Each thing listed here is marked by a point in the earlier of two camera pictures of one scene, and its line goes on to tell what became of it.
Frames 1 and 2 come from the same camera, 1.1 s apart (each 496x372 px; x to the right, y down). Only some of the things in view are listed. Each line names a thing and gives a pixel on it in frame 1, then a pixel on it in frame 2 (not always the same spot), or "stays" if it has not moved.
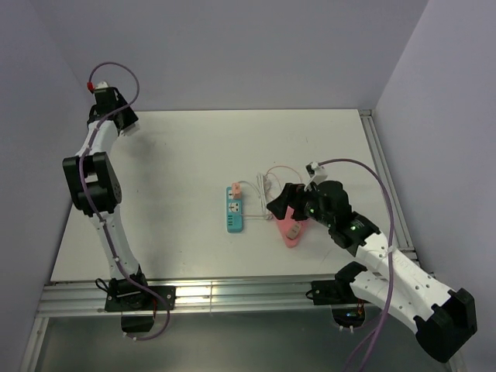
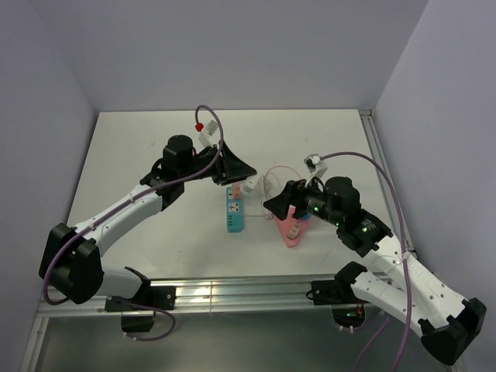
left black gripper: [131, 118] -> [234, 169]
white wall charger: [130, 129] -> [251, 186]
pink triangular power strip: [284, 225] stays
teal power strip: [234, 212] stays
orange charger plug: [236, 190] stays
